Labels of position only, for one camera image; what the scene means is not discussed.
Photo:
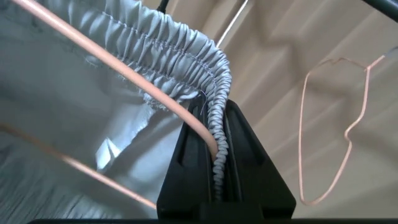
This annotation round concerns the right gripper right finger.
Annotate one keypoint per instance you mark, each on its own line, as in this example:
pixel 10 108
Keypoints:
pixel 255 180

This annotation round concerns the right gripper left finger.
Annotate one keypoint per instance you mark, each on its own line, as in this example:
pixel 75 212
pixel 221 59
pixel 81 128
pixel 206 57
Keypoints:
pixel 186 180

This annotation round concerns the pink clothes hanger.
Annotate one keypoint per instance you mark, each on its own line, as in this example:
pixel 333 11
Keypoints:
pixel 124 71
pixel 367 71

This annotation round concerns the pale grey shorts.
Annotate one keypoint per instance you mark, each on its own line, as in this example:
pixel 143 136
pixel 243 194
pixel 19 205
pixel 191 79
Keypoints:
pixel 62 109

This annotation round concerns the black clothes rack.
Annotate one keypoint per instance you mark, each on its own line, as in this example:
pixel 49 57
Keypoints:
pixel 382 6

